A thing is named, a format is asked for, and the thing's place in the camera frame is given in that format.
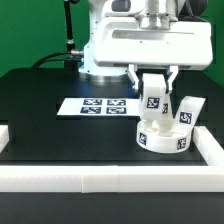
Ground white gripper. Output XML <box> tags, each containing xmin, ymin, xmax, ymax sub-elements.
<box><xmin>94</xmin><ymin>17</ymin><xmax>213</xmax><ymax>94</ymax></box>

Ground white round stool seat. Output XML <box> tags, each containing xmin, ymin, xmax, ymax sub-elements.
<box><xmin>136</xmin><ymin>121</ymin><xmax>193</xmax><ymax>154</ymax></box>

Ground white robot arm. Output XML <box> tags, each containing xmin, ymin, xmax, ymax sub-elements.
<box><xmin>79</xmin><ymin>0</ymin><xmax>213</xmax><ymax>92</ymax></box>

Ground white paper marker sheet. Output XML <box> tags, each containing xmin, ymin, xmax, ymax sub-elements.
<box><xmin>57</xmin><ymin>98</ymin><xmax>139</xmax><ymax>116</ymax></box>

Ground white block at left edge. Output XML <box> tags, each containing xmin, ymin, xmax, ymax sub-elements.
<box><xmin>0</xmin><ymin>125</ymin><xmax>9</xmax><ymax>153</ymax></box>

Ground black cables at base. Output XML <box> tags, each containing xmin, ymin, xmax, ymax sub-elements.
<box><xmin>31</xmin><ymin>0</ymin><xmax>84</xmax><ymax>69</ymax></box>

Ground white obstacle fence wall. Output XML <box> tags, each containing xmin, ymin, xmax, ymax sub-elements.
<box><xmin>0</xmin><ymin>126</ymin><xmax>224</xmax><ymax>193</ymax></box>

